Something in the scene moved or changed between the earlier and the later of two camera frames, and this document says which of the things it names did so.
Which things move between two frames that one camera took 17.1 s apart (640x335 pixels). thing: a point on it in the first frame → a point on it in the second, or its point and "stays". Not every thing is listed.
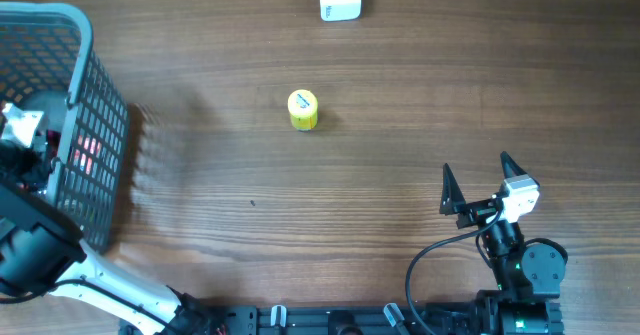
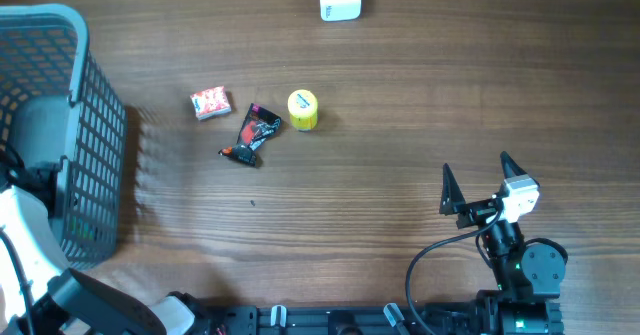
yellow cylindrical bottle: [303, 109] stays
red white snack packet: [87, 149] → [210, 102]
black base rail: [343, 319] stays
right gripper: [453, 198] stays
